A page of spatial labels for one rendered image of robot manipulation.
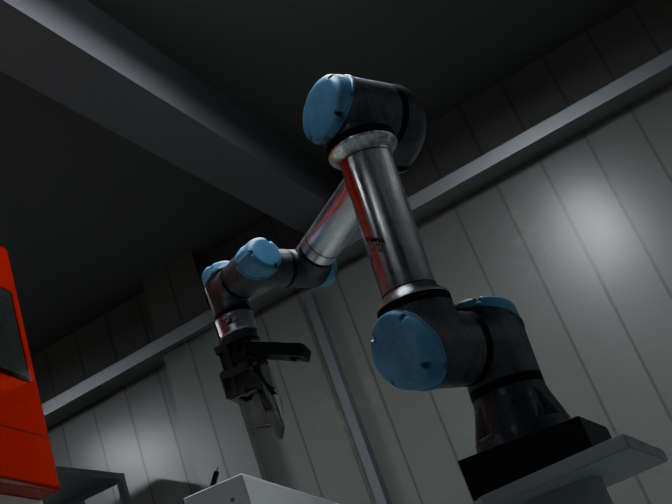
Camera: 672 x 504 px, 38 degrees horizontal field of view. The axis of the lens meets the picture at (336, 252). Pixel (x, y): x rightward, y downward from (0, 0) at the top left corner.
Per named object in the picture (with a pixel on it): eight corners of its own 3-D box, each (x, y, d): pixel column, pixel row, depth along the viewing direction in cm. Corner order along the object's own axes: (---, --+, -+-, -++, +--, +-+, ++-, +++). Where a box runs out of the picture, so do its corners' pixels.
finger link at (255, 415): (257, 448, 178) (243, 402, 182) (286, 436, 177) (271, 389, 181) (251, 446, 175) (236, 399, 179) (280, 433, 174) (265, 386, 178)
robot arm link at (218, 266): (211, 256, 187) (191, 279, 193) (227, 306, 182) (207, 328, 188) (245, 256, 192) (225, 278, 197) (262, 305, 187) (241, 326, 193)
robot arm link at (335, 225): (435, 78, 172) (307, 260, 200) (388, 69, 165) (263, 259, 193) (465, 122, 166) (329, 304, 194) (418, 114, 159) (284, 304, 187)
